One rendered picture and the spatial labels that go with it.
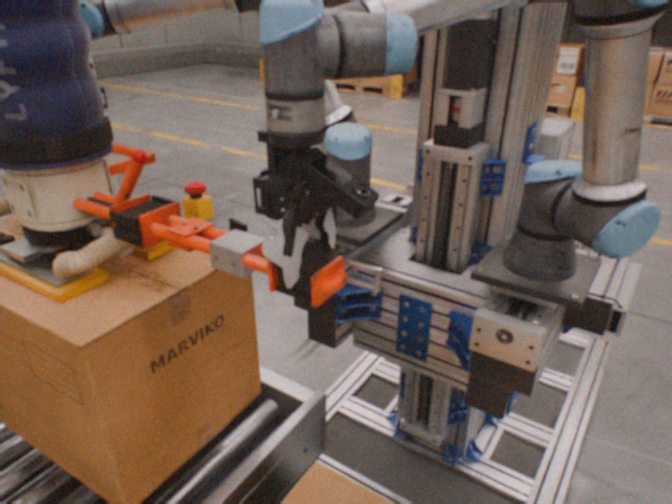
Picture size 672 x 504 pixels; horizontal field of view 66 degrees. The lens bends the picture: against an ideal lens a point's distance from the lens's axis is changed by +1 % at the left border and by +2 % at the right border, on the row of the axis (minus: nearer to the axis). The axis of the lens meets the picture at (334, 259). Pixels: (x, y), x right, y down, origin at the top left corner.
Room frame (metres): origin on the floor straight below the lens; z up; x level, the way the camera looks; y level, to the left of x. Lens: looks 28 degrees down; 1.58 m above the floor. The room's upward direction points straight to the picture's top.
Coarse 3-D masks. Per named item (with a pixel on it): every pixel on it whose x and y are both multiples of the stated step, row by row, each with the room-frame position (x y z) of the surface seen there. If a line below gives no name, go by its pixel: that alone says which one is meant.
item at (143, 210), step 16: (112, 208) 0.83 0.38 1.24; (128, 208) 0.86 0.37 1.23; (144, 208) 0.86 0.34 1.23; (160, 208) 0.83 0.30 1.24; (176, 208) 0.85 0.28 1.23; (128, 224) 0.80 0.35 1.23; (144, 224) 0.79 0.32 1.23; (128, 240) 0.80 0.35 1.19; (144, 240) 0.79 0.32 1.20; (160, 240) 0.81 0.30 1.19
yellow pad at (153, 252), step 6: (168, 240) 0.99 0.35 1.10; (132, 246) 0.96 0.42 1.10; (156, 246) 0.96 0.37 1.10; (162, 246) 0.96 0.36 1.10; (168, 246) 0.97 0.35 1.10; (132, 252) 0.95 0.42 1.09; (138, 252) 0.94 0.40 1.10; (144, 252) 0.93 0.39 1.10; (150, 252) 0.94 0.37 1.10; (156, 252) 0.94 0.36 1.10; (162, 252) 0.96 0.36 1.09; (144, 258) 0.93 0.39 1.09; (150, 258) 0.93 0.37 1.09
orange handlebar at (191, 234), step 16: (128, 160) 1.16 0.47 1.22; (96, 192) 0.95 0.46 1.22; (80, 208) 0.90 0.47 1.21; (96, 208) 0.88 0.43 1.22; (160, 224) 0.80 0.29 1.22; (176, 224) 0.79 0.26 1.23; (192, 224) 0.79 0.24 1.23; (208, 224) 0.79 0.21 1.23; (176, 240) 0.76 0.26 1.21; (192, 240) 0.75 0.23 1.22; (208, 240) 0.74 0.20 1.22; (256, 256) 0.69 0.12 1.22; (336, 272) 0.64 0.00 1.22; (336, 288) 0.61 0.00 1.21
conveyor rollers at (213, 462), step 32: (256, 416) 1.04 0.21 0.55; (288, 416) 1.05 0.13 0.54; (32, 448) 0.96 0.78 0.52; (224, 448) 0.93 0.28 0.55; (256, 448) 0.94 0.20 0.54; (0, 480) 0.84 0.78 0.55; (32, 480) 0.87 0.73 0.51; (64, 480) 0.85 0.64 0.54; (192, 480) 0.84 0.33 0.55; (224, 480) 0.84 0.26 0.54
